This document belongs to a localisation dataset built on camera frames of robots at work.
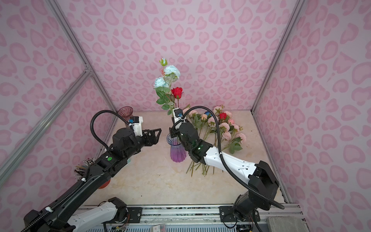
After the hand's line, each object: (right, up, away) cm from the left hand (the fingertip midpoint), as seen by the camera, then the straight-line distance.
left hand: (156, 127), depth 71 cm
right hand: (+8, +6, +1) cm, 10 cm away
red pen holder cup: (-17, -22, -14) cm, 31 cm away
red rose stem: (+40, +7, +33) cm, 53 cm away
